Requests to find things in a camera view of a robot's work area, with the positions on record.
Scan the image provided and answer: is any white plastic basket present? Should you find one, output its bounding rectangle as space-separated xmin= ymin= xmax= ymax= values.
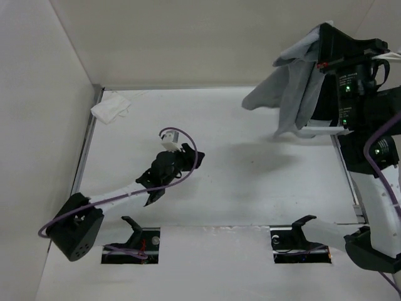
xmin=302 ymin=119 xmax=345 ymax=136

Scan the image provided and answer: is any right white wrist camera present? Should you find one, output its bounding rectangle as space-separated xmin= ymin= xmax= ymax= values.
xmin=372 ymin=49 xmax=401 ymax=61

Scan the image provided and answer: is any grey tank top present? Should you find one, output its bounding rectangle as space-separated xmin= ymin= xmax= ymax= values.
xmin=241 ymin=25 xmax=325 ymax=139

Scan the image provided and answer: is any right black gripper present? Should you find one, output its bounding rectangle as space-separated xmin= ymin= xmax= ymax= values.
xmin=318 ymin=22 xmax=392 ymax=127

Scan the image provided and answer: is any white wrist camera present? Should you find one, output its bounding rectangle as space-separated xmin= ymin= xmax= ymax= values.
xmin=372 ymin=49 xmax=401 ymax=61
xmin=160 ymin=130 xmax=180 ymax=152

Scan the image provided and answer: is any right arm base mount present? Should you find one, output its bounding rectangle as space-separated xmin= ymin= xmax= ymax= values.
xmin=269 ymin=215 xmax=331 ymax=264

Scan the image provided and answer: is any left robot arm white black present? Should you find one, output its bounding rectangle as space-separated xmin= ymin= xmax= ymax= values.
xmin=39 ymin=143 xmax=205 ymax=261

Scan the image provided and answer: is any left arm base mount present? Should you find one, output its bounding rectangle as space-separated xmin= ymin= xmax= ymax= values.
xmin=101 ymin=216 xmax=161 ymax=265

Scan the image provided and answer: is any folded white tank top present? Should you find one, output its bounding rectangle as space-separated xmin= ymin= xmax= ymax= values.
xmin=91 ymin=92 xmax=131 ymax=125

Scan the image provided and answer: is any black tank tops pile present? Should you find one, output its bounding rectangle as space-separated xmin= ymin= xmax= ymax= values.
xmin=311 ymin=75 xmax=338 ymax=126

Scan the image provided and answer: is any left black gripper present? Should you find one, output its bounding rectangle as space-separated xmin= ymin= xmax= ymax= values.
xmin=162 ymin=143 xmax=204 ymax=186

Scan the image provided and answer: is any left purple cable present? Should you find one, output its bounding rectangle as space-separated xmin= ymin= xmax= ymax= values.
xmin=38 ymin=127 xmax=199 ymax=239

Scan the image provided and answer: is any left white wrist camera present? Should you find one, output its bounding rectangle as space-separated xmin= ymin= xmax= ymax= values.
xmin=160 ymin=130 xmax=180 ymax=152

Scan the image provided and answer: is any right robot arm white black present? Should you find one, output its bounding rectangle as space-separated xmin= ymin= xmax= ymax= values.
xmin=317 ymin=23 xmax=400 ymax=274

